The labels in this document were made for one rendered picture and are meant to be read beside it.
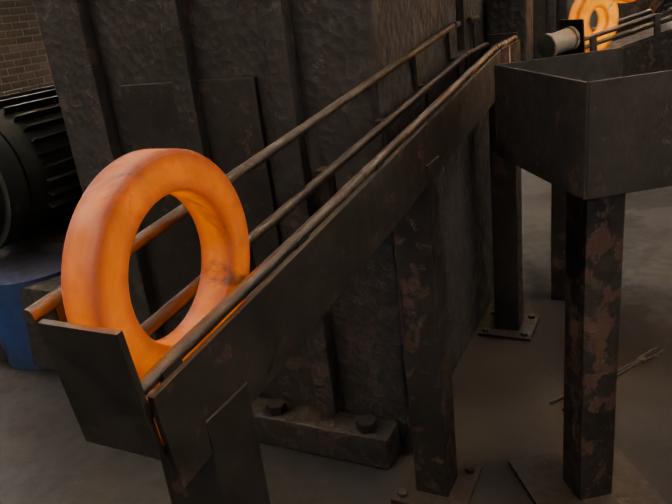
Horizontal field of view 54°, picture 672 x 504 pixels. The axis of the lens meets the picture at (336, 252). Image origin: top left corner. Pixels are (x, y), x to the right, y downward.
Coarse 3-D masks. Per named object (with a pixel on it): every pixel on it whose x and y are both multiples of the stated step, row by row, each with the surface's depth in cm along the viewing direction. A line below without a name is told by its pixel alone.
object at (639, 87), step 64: (512, 64) 98; (576, 64) 99; (512, 128) 95; (576, 128) 77; (640, 128) 76; (576, 192) 80; (576, 256) 98; (576, 320) 101; (576, 384) 105; (576, 448) 109
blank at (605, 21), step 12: (576, 0) 168; (588, 0) 167; (600, 0) 169; (576, 12) 167; (588, 12) 168; (600, 12) 172; (612, 12) 172; (588, 24) 169; (600, 24) 174; (612, 24) 173; (600, 36) 172; (600, 48) 173
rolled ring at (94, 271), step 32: (128, 160) 47; (160, 160) 48; (192, 160) 51; (96, 192) 45; (128, 192) 45; (160, 192) 48; (192, 192) 52; (224, 192) 55; (96, 224) 44; (128, 224) 46; (224, 224) 56; (64, 256) 44; (96, 256) 43; (128, 256) 46; (224, 256) 57; (64, 288) 44; (96, 288) 43; (128, 288) 46; (224, 288) 57; (96, 320) 44; (128, 320) 46; (192, 320) 56; (224, 320) 57; (160, 352) 49
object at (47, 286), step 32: (0, 96) 180; (32, 96) 185; (0, 128) 170; (32, 128) 176; (64, 128) 184; (0, 160) 164; (32, 160) 173; (64, 160) 179; (0, 192) 166; (32, 192) 173; (64, 192) 184; (0, 224) 170; (32, 224) 181; (64, 224) 201; (0, 256) 192; (32, 288) 166; (0, 352) 182; (32, 352) 175
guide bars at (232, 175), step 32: (448, 32) 131; (416, 64) 115; (352, 96) 92; (416, 96) 109; (384, 128) 97; (256, 160) 71; (160, 224) 58; (192, 288) 59; (32, 320) 47; (64, 320) 50; (160, 320) 56
